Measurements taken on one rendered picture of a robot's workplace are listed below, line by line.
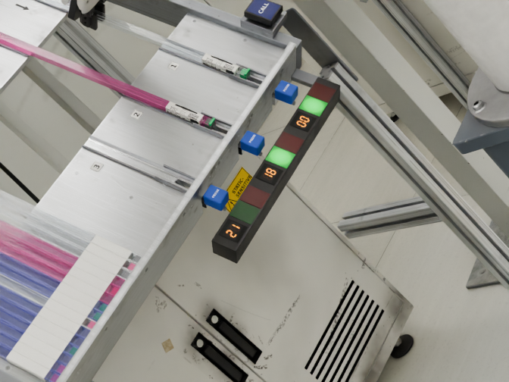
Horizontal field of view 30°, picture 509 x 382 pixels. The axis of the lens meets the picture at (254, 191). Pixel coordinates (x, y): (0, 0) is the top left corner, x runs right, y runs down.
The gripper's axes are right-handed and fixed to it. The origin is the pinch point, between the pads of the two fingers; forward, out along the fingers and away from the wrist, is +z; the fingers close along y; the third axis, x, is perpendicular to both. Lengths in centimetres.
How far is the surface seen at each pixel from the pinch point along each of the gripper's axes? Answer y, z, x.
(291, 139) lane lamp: 7.1, -5.4, 40.1
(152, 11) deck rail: -8.0, 2.8, 6.8
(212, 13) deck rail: -8.6, -3.5, 17.6
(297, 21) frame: -14.0, -4.8, 30.4
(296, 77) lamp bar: -6.1, -1.8, 34.9
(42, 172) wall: -45, 170, -56
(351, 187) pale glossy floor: -63, 111, 45
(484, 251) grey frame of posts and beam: -10, 24, 76
